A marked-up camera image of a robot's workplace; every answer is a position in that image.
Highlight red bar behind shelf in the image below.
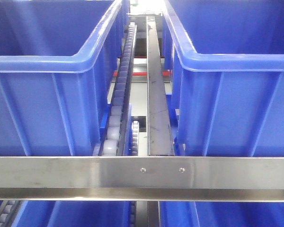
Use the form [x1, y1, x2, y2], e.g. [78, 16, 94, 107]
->
[113, 71, 171, 77]

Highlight steel front shelf beam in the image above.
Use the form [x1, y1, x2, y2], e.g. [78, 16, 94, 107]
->
[0, 156, 284, 202]

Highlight grey roller conveyor track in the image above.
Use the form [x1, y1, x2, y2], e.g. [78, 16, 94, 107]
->
[94, 22, 137, 157]

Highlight upper left blue bin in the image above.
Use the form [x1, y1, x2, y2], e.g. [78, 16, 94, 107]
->
[0, 0, 129, 156]

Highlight blue bin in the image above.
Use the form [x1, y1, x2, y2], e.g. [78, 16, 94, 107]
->
[163, 0, 284, 157]
[12, 201, 135, 227]
[160, 201, 284, 227]
[0, 0, 129, 156]

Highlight upper right blue bin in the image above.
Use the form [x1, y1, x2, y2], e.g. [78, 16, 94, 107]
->
[163, 0, 284, 157]

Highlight lower right blue bin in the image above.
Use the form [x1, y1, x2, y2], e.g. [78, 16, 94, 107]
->
[160, 201, 284, 227]

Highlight lower left blue bin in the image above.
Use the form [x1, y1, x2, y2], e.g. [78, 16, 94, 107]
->
[12, 201, 135, 227]

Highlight lower roller track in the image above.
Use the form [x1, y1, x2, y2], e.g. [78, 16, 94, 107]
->
[0, 200, 22, 227]

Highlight steel centre divider rail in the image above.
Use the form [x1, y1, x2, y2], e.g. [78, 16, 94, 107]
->
[146, 16, 175, 156]

